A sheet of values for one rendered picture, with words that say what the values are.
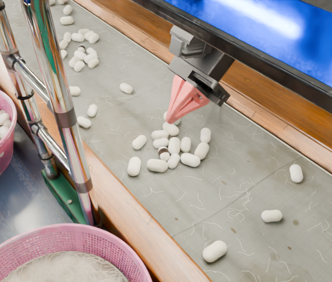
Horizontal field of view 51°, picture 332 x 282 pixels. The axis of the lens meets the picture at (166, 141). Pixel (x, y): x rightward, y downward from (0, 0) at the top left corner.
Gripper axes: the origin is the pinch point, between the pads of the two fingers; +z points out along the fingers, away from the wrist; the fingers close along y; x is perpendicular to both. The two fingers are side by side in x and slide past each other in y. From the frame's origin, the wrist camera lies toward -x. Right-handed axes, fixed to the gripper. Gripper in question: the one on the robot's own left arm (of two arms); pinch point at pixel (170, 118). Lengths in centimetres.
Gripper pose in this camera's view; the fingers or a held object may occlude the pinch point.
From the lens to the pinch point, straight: 59.8
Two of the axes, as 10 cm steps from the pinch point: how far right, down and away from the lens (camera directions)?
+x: 5.0, 2.5, 8.3
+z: -5.9, 8.0, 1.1
